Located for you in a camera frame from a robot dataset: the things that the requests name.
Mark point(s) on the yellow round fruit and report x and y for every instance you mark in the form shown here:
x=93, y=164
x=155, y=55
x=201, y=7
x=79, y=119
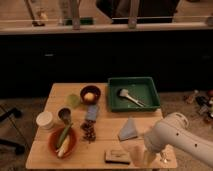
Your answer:
x=89, y=96

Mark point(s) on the metal cup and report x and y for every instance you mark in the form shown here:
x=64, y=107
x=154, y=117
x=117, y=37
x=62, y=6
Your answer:
x=65, y=115

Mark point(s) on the white paper cup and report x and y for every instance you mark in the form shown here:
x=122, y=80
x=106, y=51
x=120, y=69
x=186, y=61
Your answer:
x=45, y=120

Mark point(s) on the green plastic tray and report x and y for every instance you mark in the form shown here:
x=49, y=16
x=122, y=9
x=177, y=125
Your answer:
x=140, y=88

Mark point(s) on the pale corn cob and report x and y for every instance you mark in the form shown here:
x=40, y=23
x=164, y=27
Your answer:
x=64, y=147

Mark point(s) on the orange bowl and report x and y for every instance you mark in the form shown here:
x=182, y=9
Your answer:
x=54, y=138

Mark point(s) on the black office chair base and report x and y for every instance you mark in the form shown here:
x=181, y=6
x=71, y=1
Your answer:
x=18, y=148

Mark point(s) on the green plastic cup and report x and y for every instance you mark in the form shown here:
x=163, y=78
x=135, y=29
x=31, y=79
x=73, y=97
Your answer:
x=73, y=101

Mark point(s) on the dark red bowl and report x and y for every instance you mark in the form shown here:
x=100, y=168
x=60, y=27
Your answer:
x=93, y=89

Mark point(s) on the dark bunch of grapes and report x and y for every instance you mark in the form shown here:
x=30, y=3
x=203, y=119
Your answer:
x=89, y=131

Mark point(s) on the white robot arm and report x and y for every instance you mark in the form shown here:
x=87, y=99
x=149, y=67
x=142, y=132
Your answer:
x=172, y=130

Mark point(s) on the blue sponge block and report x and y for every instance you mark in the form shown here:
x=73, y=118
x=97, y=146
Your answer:
x=92, y=112

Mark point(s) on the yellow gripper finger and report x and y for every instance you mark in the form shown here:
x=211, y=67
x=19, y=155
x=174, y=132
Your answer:
x=149, y=157
x=136, y=156

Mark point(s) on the blue folded cloth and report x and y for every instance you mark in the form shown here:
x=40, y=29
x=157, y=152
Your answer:
x=128, y=130

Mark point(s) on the brown board eraser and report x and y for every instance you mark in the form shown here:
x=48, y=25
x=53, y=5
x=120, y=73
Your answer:
x=117, y=156

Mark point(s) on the wooden table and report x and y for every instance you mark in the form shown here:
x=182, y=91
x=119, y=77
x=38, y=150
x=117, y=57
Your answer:
x=86, y=155

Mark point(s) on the silver fork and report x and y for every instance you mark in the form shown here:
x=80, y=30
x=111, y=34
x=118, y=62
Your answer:
x=163, y=157

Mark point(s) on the green vegetable stick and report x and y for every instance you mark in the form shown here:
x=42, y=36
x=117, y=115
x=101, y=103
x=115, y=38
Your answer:
x=63, y=135

